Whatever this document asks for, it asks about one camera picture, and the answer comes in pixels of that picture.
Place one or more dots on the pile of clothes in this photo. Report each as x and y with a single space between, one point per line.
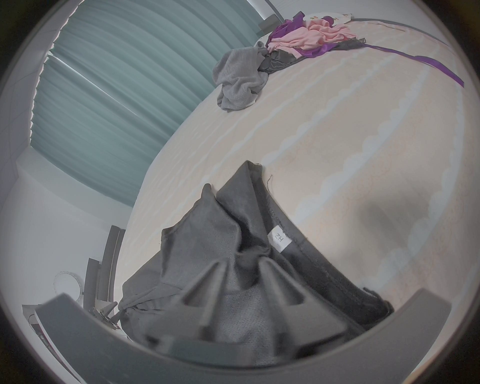
307 37

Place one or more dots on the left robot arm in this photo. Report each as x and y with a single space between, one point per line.
32 313

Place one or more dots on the black dressing table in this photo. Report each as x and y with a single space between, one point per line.
92 277

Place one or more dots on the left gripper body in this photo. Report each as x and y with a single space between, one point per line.
103 317

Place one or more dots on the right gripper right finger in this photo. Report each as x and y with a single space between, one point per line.
300 318

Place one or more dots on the white printed pillow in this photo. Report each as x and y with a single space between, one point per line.
330 17

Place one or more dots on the black chest of drawers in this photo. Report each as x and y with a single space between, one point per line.
112 255

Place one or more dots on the grey bedside table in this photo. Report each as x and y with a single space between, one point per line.
268 22

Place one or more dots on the round mirror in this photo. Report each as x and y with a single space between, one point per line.
71 279

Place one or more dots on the grey garment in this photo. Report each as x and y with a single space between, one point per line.
240 78

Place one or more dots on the bed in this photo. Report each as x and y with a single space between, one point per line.
356 150

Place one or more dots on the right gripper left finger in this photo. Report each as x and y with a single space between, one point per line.
191 315

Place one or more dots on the black T-shirt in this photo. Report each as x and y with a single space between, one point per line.
210 232

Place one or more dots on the blue-green curtain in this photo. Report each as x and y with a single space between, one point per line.
93 131
157 56

